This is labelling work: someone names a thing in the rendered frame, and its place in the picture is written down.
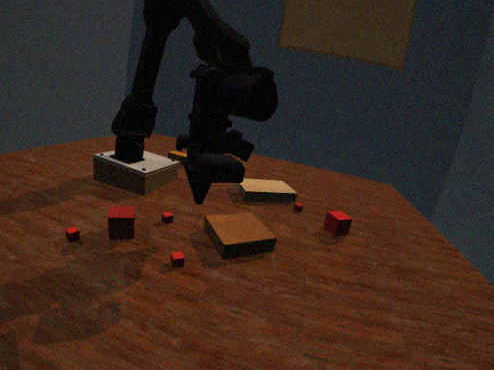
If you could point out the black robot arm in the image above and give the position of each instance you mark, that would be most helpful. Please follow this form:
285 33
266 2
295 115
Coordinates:
241 90

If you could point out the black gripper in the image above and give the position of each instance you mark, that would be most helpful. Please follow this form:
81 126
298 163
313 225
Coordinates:
203 164

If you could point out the long orange wooden bar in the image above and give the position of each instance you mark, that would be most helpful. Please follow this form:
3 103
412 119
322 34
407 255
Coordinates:
175 155

